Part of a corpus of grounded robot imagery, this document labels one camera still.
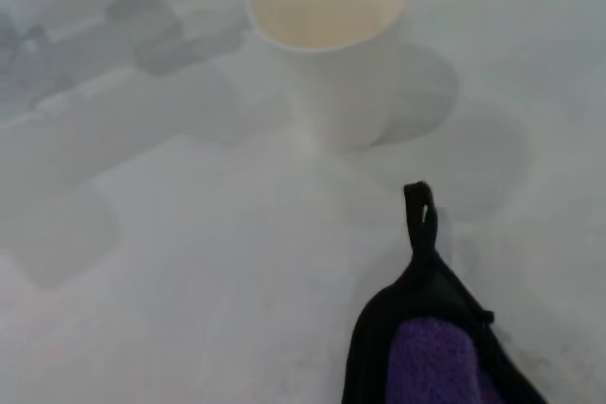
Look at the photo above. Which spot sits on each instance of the purple rag with black trim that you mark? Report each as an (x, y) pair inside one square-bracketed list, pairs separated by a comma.
[(426, 342)]

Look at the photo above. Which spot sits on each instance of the white paper cup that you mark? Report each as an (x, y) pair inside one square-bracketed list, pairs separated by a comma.
[(341, 68)]

